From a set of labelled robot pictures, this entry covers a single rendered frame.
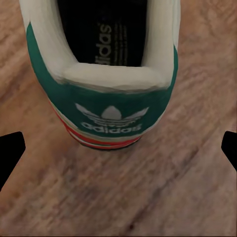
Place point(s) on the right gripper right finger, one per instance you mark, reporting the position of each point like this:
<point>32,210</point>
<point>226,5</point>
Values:
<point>229,147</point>

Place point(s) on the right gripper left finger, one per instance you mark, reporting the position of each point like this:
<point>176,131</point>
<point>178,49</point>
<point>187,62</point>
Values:
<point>12,147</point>

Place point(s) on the gym shoe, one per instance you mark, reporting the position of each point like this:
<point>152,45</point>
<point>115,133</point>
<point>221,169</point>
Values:
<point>108,67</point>

